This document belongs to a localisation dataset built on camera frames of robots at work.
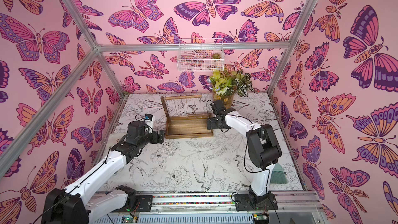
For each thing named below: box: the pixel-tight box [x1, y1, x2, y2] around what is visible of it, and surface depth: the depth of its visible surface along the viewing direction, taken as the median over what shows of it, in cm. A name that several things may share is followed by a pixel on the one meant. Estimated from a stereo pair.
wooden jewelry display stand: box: [160, 94, 213, 139], surface depth 103 cm
